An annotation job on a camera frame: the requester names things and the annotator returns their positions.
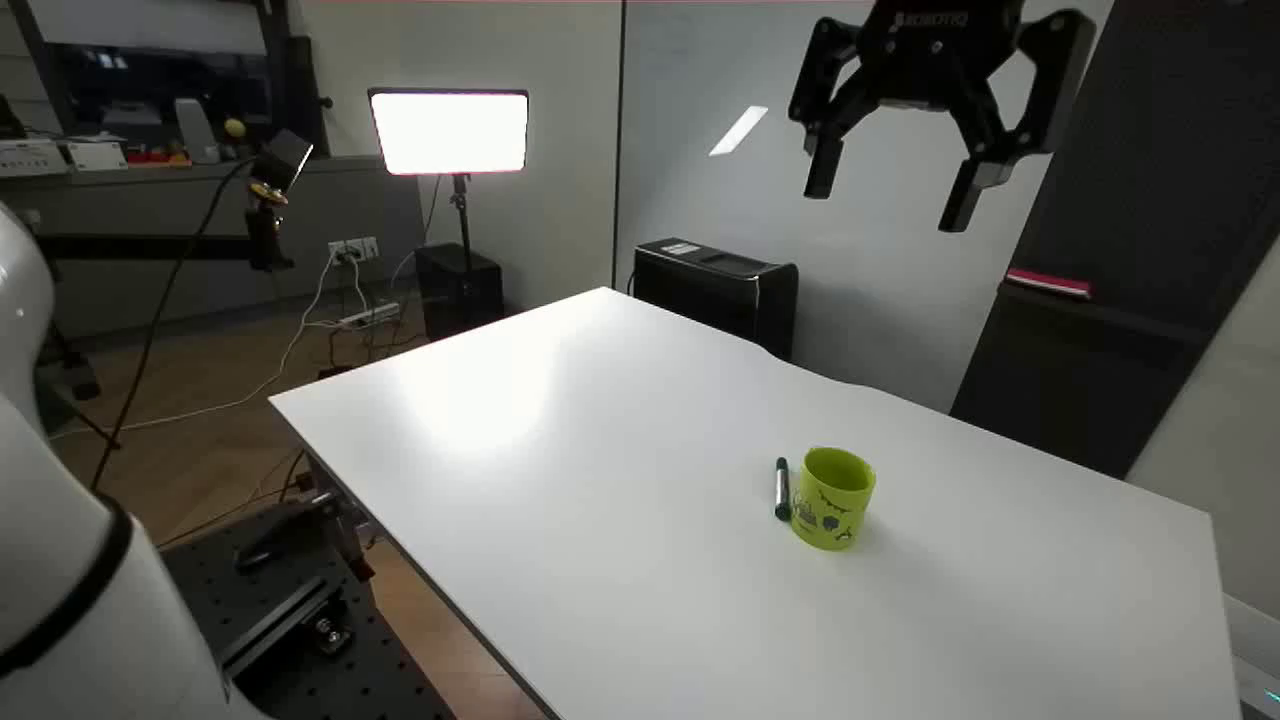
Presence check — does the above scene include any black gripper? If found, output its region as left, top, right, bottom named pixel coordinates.
left=782, top=0, right=1099, bottom=236

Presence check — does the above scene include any lime green plastic cup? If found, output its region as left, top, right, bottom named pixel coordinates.
left=789, top=442, right=878, bottom=552

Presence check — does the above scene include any red flat item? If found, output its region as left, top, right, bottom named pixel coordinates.
left=1005, top=265, right=1094, bottom=305

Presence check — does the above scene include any dark tall cabinet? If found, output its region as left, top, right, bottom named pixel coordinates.
left=953, top=0, right=1280, bottom=480

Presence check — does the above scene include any wide black equipment case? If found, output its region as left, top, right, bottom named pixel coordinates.
left=630, top=236, right=799, bottom=364

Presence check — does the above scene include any black light stand pole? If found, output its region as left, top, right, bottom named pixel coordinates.
left=447, top=170, right=480, bottom=254

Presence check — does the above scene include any bright LED light panel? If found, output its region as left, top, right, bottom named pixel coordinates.
left=367, top=82, right=530, bottom=179

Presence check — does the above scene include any small black box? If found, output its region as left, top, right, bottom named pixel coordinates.
left=411, top=240, right=510, bottom=341

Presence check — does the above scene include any white power strip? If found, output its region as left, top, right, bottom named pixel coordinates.
left=312, top=299, right=403, bottom=333

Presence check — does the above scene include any translucent grey bin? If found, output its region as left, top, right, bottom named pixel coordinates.
left=1218, top=590, right=1280, bottom=720

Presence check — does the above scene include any grey counter cabinet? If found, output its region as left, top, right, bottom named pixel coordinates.
left=0, top=156, right=423, bottom=344

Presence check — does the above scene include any black optical breadboard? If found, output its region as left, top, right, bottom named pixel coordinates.
left=157, top=497, right=457, bottom=720

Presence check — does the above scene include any white box on counter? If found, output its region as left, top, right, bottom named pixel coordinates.
left=62, top=135, right=131, bottom=176

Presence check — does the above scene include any black stand foot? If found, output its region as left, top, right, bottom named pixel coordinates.
left=34, top=322, right=104, bottom=402

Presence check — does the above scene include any white wall outlet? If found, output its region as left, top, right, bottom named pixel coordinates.
left=324, top=231, right=382, bottom=266

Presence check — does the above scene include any black vertical frame post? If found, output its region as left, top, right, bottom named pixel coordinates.
left=252, top=0, right=336, bottom=156

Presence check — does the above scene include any black camera on mount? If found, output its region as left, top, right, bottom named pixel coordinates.
left=241, top=129, right=321, bottom=274

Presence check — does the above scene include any white floor cable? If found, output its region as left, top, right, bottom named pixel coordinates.
left=125, top=251, right=367, bottom=435

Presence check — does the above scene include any black camera cable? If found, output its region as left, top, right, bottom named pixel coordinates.
left=87, top=156, right=265, bottom=497

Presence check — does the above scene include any black metal bracket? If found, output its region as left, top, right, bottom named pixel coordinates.
left=214, top=573, right=355, bottom=672

